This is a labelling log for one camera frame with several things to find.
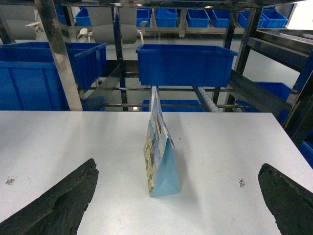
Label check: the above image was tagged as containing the flower gift bag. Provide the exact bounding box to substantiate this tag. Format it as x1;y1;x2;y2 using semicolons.
143;93;180;197

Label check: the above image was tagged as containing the qr code sticker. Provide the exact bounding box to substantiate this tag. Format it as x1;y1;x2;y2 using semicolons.
239;179;246;188
5;176;18;185

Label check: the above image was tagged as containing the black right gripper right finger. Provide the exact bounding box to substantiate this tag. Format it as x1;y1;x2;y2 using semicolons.
258;164;313;235

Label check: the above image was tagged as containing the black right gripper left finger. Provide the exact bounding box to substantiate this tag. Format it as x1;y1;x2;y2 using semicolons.
0;159;99;235

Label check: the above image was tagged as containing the large blue bin left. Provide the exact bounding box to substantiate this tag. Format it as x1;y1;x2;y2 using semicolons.
0;42;107;111

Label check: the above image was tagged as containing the steel rack upright post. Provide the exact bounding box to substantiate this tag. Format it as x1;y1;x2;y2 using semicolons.
35;0;83;111

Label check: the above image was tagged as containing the blue bin on centre rack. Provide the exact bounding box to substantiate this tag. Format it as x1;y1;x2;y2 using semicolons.
136;44;238;87

